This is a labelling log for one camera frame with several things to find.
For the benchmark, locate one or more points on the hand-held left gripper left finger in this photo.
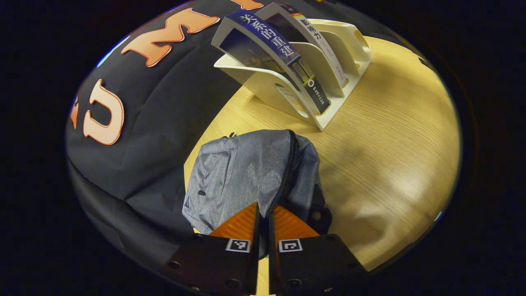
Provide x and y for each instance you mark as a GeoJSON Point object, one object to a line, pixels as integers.
{"type": "Point", "coordinates": [222, 265]}

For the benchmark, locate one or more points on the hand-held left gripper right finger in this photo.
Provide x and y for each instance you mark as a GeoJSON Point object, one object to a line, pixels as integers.
{"type": "Point", "coordinates": [312, 263]}

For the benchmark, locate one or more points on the grey schoolbag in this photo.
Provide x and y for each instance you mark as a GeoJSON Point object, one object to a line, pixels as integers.
{"type": "Point", "coordinates": [242, 172]}

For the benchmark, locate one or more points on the portrait cover book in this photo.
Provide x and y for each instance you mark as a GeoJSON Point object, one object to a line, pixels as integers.
{"type": "Point", "coordinates": [324, 45]}

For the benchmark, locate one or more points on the white bookshelf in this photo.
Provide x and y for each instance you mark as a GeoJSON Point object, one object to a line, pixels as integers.
{"type": "Point", "coordinates": [328, 45]}

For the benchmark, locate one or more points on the blue cover book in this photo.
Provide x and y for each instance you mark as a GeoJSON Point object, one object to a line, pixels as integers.
{"type": "Point", "coordinates": [267, 37]}

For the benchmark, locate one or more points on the black backdrop cloth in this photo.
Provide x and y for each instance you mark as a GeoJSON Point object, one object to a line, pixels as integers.
{"type": "Point", "coordinates": [164, 107]}

